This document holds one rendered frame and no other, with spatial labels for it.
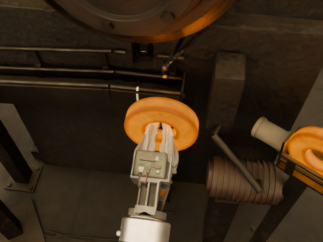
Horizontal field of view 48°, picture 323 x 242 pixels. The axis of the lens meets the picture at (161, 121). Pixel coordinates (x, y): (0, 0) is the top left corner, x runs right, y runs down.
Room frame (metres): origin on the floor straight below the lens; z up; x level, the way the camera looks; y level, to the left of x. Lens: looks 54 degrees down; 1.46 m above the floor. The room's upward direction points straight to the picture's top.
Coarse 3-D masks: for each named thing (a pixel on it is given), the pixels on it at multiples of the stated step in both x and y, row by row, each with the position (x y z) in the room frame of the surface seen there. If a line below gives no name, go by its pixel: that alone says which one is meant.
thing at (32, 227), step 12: (0, 204) 0.51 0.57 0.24; (24, 204) 0.61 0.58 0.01; (0, 216) 0.48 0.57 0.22; (12, 216) 0.52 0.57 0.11; (24, 216) 0.56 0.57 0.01; (36, 216) 0.56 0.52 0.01; (0, 228) 0.46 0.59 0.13; (12, 228) 0.48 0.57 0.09; (24, 228) 0.51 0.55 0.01; (36, 228) 0.51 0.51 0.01; (0, 240) 0.46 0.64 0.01; (12, 240) 0.46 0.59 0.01; (24, 240) 0.46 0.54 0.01; (36, 240) 0.46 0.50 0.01
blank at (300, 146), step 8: (304, 128) 0.49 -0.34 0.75; (312, 128) 0.48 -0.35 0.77; (320, 128) 0.47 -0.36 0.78; (296, 136) 0.47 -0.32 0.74; (304, 136) 0.46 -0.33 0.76; (312, 136) 0.45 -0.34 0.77; (320, 136) 0.45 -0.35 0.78; (288, 144) 0.48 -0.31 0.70; (296, 144) 0.47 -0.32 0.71; (304, 144) 0.46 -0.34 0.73; (312, 144) 0.45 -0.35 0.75; (320, 144) 0.44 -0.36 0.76; (296, 152) 0.46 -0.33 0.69; (304, 152) 0.45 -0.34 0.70; (304, 160) 0.44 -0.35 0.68; (312, 160) 0.44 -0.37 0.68; (320, 160) 0.44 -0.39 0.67; (312, 168) 0.43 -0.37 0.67; (320, 168) 0.42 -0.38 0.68
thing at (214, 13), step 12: (48, 0) 0.66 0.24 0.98; (228, 0) 0.61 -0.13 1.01; (60, 12) 0.66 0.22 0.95; (216, 12) 0.61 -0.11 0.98; (84, 24) 0.65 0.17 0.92; (192, 24) 0.62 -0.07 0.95; (204, 24) 0.62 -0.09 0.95; (108, 36) 0.65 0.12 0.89; (120, 36) 0.64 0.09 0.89; (132, 36) 0.64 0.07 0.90; (144, 36) 0.64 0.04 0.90; (156, 36) 0.63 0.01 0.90; (168, 36) 0.63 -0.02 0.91; (180, 36) 0.62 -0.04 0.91
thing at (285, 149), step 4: (296, 128) 0.51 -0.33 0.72; (292, 132) 0.50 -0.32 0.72; (288, 136) 0.49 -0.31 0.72; (284, 140) 0.47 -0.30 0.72; (288, 140) 0.48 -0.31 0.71; (284, 144) 0.47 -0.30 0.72; (284, 148) 0.47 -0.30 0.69; (280, 152) 0.47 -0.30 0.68; (288, 152) 0.50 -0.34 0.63; (280, 156) 0.46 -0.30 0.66; (276, 164) 0.46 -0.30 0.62
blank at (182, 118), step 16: (128, 112) 0.45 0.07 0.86; (144, 112) 0.43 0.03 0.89; (160, 112) 0.43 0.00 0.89; (176, 112) 0.43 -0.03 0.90; (192, 112) 0.44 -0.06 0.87; (128, 128) 0.44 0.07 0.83; (144, 128) 0.43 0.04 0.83; (176, 128) 0.42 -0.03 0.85; (192, 128) 0.42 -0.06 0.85; (176, 144) 0.42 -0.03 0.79; (192, 144) 0.42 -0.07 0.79
